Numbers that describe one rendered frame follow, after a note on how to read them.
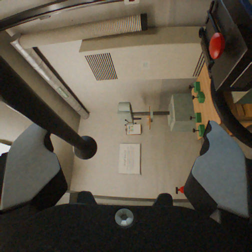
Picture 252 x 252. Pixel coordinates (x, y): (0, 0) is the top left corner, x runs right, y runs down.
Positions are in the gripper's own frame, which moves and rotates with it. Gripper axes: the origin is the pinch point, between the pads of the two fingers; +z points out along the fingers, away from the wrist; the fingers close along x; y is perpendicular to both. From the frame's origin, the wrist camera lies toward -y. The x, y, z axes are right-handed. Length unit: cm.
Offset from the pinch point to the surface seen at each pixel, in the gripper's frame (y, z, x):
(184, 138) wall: 165, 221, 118
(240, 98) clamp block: 1.0, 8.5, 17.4
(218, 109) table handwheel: 6.6, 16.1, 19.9
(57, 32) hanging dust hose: -15, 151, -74
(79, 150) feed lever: 7.1, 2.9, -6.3
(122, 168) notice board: 215, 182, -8
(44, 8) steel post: -38, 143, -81
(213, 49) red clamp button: -5.4, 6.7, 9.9
